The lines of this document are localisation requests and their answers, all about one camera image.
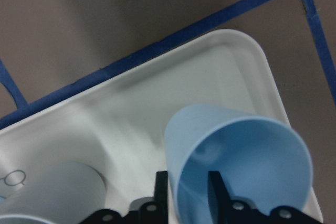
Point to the grey plastic cup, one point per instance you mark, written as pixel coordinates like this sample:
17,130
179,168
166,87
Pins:
67,193

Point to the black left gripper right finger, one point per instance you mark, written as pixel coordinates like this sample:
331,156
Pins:
224,209

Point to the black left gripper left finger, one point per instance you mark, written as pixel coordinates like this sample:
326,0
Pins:
143,210

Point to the light blue plastic cup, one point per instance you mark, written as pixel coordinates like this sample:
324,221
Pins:
260,159

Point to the cream plastic tray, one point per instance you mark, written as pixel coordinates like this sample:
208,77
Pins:
117,127

